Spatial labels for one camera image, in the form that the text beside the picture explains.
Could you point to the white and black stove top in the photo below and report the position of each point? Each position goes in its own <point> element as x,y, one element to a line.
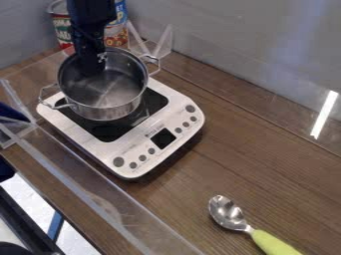
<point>130,146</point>

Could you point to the tomato sauce can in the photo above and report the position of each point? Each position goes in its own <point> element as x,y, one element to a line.
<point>61,24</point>

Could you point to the black and blue stand frame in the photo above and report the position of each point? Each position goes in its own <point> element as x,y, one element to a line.
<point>36,240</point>

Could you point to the spoon with green handle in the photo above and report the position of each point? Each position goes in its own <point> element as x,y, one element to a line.
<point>229,217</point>

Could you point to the clear acrylic front barrier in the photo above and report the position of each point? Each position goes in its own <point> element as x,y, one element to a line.
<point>112,220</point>

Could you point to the alphabet soup can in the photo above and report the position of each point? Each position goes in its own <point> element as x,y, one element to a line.
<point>116,34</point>

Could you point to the blue cloth object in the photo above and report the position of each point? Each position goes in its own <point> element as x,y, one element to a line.
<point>7,171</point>

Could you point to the clear acrylic corner bracket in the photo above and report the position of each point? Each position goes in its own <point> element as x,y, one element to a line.
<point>150,50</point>

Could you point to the silver steel pot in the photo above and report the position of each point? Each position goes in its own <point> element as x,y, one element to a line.
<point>108,96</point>

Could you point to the clear acrylic left bracket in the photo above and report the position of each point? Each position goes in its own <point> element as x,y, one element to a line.
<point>16,120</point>

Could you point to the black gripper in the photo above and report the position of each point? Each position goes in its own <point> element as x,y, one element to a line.
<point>91,15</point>

